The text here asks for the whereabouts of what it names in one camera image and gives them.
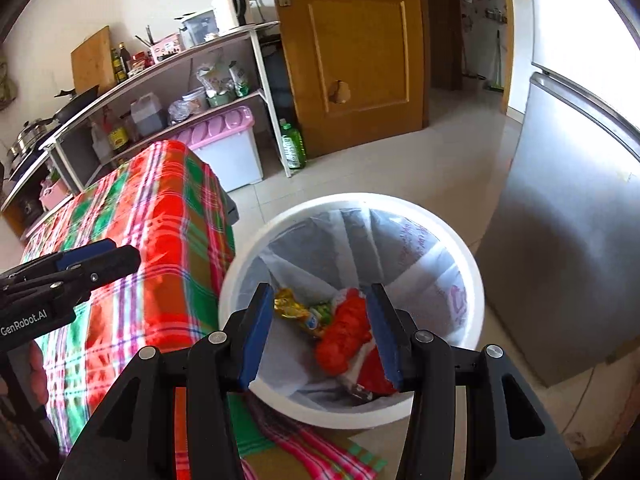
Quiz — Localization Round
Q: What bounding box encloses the red snack bag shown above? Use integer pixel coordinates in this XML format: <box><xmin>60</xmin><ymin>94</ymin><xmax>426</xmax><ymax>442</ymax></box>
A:
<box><xmin>314</xmin><ymin>288</ymin><xmax>397</xmax><ymax>402</ymax></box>

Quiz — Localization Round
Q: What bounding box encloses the green pea snack bag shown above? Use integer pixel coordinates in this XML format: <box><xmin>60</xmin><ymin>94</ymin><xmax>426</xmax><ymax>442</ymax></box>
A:
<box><xmin>310</xmin><ymin>302</ymin><xmax>333</xmax><ymax>327</ymax></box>

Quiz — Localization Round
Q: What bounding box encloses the white round trash bin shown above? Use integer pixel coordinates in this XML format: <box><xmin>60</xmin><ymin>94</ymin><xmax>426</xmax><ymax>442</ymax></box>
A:
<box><xmin>219</xmin><ymin>193</ymin><xmax>485</xmax><ymax>429</ymax></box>

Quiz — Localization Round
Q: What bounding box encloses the translucent trash bin liner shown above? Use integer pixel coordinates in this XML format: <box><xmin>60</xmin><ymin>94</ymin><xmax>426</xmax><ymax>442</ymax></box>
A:
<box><xmin>234</xmin><ymin>206</ymin><xmax>479</xmax><ymax>412</ymax></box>

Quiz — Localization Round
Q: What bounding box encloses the person's right hand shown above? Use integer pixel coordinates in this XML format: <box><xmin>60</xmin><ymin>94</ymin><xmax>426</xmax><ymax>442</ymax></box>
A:
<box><xmin>28</xmin><ymin>341</ymin><xmax>49</xmax><ymax>405</ymax></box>

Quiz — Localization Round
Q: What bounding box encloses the red green plaid tablecloth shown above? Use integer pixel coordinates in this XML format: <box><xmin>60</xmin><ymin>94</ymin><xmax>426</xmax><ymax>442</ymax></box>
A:
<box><xmin>22</xmin><ymin>138</ymin><xmax>388</xmax><ymax>480</ymax></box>

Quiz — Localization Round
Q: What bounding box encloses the yellow label oil bottle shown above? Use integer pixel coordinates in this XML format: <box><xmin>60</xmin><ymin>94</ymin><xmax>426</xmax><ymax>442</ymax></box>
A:
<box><xmin>102</xmin><ymin>106</ymin><xmax>130</xmax><ymax>153</ymax></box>

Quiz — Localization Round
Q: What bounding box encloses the steel cooking pot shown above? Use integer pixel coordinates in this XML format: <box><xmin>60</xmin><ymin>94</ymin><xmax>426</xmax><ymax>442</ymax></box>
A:
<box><xmin>8</xmin><ymin>118</ymin><xmax>53</xmax><ymax>160</ymax></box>

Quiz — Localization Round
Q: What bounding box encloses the black frying pan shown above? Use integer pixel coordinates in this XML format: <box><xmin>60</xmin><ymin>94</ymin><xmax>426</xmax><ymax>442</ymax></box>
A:
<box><xmin>52</xmin><ymin>84</ymin><xmax>100</xmax><ymax>125</ymax></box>

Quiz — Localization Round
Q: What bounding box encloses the grey plastic jug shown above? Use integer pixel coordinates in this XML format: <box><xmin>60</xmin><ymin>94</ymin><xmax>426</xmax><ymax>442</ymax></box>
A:
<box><xmin>130</xmin><ymin>92</ymin><xmax>167</xmax><ymax>138</ymax></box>

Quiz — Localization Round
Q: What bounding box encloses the silver refrigerator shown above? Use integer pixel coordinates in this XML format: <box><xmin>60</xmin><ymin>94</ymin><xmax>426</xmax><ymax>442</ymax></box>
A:
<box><xmin>477</xmin><ymin>0</ymin><xmax>639</xmax><ymax>386</ymax></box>

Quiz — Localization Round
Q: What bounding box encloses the pink lid storage box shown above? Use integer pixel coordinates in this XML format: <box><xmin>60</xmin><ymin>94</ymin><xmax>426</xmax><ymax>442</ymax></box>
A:
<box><xmin>172</xmin><ymin>105</ymin><xmax>264</xmax><ymax>192</ymax></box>

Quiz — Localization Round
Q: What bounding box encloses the wooden cutting board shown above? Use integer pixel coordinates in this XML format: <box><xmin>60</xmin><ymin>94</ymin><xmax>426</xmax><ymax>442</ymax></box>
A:
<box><xmin>70</xmin><ymin>25</ymin><xmax>116</xmax><ymax>96</ymax></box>

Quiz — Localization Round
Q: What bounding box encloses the dark sauce bottle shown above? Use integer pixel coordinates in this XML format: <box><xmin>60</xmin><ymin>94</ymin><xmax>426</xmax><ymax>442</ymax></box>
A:
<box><xmin>118</xmin><ymin>42</ymin><xmax>131</xmax><ymax>74</ymax></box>

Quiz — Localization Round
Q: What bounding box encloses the pink box on shelf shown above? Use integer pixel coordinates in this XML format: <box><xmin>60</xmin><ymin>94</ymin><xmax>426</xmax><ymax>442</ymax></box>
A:
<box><xmin>151</xmin><ymin>32</ymin><xmax>184</xmax><ymax>64</ymax></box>

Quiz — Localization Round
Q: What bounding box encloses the white metal shelf rack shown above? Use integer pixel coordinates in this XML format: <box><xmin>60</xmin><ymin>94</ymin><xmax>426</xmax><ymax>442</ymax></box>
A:
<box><xmin>0</xmin><ymin>20</ymin><xmax>292</xmax><ymax>212</ymax></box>

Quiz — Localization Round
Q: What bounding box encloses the green plastic bottle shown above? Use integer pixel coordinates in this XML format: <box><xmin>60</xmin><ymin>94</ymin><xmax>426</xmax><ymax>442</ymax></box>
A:
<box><xmin>280</xmin><ymin>118</ymin><xmax>307</xmax><ymax>170</ymax></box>

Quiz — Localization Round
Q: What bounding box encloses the clear plastic container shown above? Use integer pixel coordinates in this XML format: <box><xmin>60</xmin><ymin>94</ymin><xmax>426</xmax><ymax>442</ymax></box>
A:
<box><xmin>177</xmin><ymin>10</ymin><xmax>218</xmax><ymax>49</ymax></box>

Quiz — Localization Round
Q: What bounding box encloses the white electric kettle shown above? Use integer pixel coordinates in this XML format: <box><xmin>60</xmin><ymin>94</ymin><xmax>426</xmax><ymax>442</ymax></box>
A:
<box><xmin>213</xmin><ymin>0</ymin><xmax>247</xmax><ymax>34</ymax></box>

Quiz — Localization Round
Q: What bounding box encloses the wooden door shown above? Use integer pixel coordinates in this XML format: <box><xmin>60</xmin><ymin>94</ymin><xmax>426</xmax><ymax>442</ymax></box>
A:
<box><xmin>274</xmin><ymin>0</ymin><xmax>428</xmax><ymax>157</ymax></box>

